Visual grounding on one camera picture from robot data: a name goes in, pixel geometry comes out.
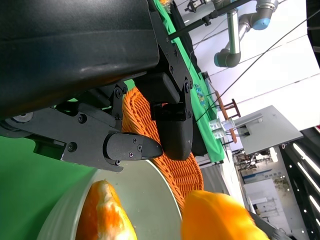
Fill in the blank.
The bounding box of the brown wooden stool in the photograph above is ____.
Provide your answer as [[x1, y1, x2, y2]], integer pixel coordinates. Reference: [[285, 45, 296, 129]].
[[214, 91, 242, 144]]

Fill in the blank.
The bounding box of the orange wicker basket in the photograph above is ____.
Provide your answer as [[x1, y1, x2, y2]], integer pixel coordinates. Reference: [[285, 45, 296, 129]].
[[121, 86, 205, 208]]

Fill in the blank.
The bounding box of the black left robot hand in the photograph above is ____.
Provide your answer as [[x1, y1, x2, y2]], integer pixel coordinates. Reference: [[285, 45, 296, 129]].
[[0, 0, 194, 173]]

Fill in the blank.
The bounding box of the orange striped bread bun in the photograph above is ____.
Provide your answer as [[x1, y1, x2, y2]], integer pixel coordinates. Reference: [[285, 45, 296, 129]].
[[180, 189, 271, 240]]

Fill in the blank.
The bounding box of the grey metal stand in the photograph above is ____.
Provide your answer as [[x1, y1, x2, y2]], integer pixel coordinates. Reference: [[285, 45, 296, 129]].
[[233, 104, 305, 155]]

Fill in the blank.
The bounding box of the clear plastic box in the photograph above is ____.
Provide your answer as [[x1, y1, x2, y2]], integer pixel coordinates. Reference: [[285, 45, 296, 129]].
[[209, 119, 226, 140], [221, 117, 236, 132]]

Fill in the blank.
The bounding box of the black boom pole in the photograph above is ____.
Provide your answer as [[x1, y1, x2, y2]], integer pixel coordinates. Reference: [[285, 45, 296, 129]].
[[168, 0, 251, 41]]

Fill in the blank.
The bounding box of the pale green bowl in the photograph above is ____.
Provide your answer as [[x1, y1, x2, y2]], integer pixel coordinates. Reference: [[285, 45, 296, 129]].
[[36, 159, 183, 240]]

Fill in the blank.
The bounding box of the green tablecloth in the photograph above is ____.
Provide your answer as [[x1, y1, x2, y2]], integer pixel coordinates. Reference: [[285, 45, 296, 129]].
[[0, 0, 227, 240]]

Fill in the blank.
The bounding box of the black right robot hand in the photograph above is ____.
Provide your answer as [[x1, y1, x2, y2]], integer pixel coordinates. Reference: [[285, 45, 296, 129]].
[[247, 211, 292, 240]]

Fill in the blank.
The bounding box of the orange ring bread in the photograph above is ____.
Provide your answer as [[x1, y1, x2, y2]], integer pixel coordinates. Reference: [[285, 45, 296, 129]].
[[75, 179, 138, 240]]

